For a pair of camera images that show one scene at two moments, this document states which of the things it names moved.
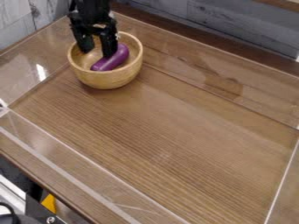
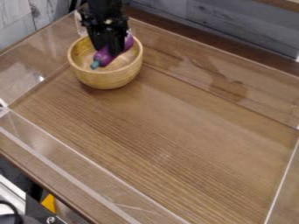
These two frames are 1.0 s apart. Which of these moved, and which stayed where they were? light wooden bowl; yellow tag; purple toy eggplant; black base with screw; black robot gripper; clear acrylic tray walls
Moved: black robot gripper; purple toy eggplant
Stayed: light wooden bowl; clear acrylic tray walls; yellow tag; black base with screw
